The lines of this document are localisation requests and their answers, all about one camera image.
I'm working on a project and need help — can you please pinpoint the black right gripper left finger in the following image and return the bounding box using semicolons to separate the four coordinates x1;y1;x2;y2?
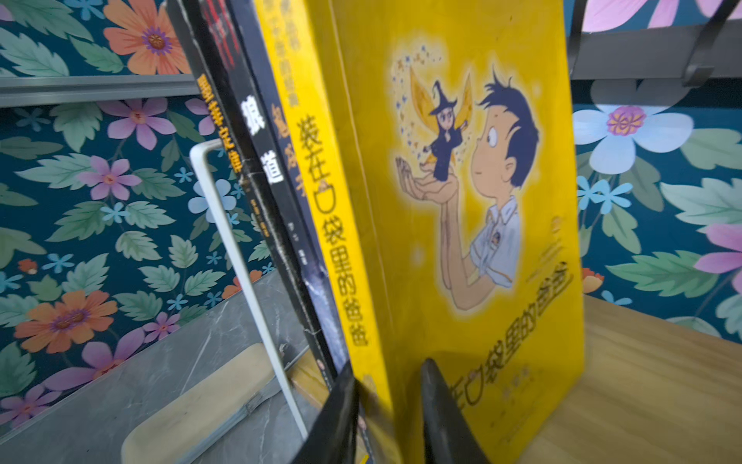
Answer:
292;362;359;464

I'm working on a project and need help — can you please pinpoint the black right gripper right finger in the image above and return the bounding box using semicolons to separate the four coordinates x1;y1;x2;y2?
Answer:
421;358;489;464

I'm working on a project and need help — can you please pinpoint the yellow cartoon cover book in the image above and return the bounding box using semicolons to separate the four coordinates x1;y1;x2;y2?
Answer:
255;1;585;463

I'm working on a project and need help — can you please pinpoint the black wolf cover book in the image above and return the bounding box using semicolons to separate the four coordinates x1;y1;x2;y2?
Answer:
199;1;339;374

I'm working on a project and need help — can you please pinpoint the purple old man book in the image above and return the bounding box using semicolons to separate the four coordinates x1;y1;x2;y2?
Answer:
230;1;349;371

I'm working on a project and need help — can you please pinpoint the black book on shelf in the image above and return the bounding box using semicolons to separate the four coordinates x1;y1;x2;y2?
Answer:
166;1;338;385

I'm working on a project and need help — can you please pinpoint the wooden white-frame bookshelf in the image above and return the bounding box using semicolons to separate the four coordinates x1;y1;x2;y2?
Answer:
188;137;742;464

